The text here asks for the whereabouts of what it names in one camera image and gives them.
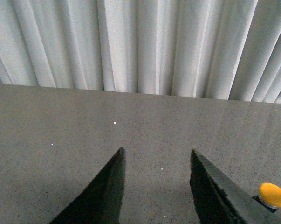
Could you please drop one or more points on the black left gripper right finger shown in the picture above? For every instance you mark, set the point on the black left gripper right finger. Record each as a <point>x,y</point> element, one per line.
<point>219,200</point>

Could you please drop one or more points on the white pleated curtain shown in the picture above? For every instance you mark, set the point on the white pleated curtain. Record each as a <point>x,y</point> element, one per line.
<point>222,49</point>

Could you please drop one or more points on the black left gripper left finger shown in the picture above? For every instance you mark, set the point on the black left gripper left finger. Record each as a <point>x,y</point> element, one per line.
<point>100,202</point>

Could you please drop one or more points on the yellow push button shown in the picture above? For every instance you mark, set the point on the yellow push button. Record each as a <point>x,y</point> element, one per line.
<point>269,196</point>

